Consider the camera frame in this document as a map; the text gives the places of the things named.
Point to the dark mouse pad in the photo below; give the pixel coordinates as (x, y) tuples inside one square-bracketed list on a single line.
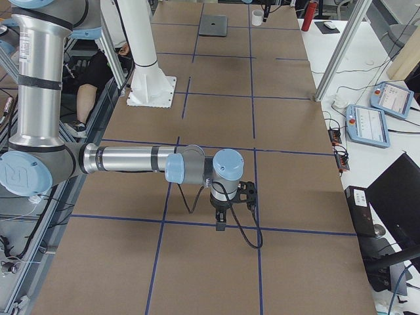
[(324, 30)]

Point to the seated person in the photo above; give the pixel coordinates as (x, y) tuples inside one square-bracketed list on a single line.
[(94, 79)]

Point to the near blue teach pendant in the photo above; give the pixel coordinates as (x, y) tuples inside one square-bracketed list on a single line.
[(367, 126)]

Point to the red bottle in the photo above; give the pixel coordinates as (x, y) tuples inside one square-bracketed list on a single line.
[(309, 14)]

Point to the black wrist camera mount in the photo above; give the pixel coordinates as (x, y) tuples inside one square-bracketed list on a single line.
[(246, 193)]

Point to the far orange connector module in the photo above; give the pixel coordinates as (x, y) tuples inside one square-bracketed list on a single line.
[(334, 132)]

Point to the black monitor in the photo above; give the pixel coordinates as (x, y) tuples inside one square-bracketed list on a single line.
[(394, 196)]

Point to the grey closed laptop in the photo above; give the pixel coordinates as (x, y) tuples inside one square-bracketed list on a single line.
[(213, 25)]

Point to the far blue teach pendant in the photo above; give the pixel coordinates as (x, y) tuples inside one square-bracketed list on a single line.
[(392, 99)]

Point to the near orange connector module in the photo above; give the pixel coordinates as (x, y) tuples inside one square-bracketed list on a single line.
[(341, 158)]

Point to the blue teach pendant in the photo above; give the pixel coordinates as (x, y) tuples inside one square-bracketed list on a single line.
[(392, 99), (367, 126)]

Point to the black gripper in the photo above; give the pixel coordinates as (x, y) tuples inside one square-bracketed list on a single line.
[(220, 205)]

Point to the brown paper table cover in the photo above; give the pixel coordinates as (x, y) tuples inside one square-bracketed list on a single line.
[(139, 244)]

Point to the black computer box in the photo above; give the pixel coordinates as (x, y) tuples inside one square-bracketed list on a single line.
[(360, 212)]

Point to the white computer mouse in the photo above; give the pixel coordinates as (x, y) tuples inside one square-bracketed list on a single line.
[(330, 25)]

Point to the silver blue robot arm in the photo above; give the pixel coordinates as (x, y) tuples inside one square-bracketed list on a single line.
[(37, 158)]

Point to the orange connector module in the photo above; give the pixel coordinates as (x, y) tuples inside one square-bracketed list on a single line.
[(341, 158), (334, 132)]

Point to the white plastic cup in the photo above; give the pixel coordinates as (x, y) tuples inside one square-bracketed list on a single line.
[(257, 16)]

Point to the grey aluminium frame post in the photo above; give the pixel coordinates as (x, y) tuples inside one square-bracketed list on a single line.
[(345, 40)]

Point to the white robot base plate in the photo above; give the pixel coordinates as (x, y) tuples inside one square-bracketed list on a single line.
[(145, 93)]

